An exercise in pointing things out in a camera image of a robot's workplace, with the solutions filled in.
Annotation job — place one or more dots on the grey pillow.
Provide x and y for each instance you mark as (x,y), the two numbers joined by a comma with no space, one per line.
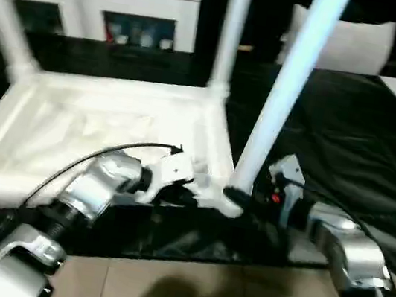
(361,46)

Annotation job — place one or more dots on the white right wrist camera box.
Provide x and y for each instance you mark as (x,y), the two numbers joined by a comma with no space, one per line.
(290,174)

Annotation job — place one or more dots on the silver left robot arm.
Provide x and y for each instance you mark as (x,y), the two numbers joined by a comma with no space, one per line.
(94,185)

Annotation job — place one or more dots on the black cabinet with gold label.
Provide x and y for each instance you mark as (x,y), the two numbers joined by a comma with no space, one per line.
(212,11)

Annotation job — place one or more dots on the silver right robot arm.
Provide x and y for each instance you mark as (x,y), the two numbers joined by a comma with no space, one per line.
(354,256)

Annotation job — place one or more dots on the black mat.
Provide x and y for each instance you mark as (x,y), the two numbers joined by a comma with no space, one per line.
(352,150)

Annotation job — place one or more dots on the white plastic table top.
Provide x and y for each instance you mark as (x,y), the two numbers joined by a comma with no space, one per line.
(74,117)

